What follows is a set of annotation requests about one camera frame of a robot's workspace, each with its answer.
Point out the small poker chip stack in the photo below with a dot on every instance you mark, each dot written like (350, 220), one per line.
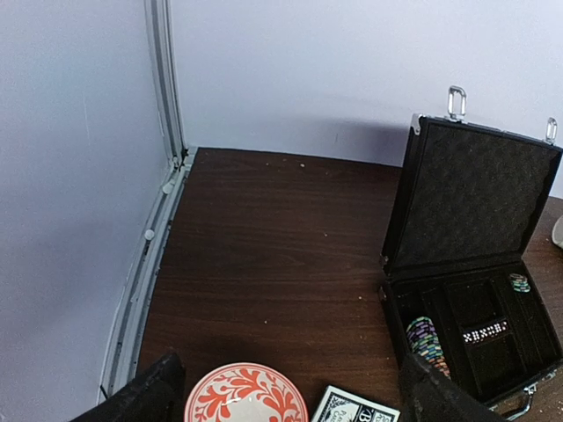
(520, 283)

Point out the aluminium frame post left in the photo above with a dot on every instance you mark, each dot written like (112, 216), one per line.
(130, 318)

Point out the blue white playing card box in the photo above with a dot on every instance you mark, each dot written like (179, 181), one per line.
(338, 405)

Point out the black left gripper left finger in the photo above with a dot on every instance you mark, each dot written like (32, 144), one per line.
(157, 394)

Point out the red dice row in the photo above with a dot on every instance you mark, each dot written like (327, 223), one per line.
(485, 333)

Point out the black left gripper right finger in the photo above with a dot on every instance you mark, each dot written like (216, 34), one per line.
(428, 395)

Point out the red white patterned bowl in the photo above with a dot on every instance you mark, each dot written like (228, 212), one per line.
(245, 392)

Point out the white mug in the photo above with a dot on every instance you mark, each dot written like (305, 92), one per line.
(557, 233)

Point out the black poker set case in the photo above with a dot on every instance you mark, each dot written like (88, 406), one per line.
(468, 201)

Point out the multicolour poker chip row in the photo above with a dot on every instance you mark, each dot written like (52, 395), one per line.
(422, 338)

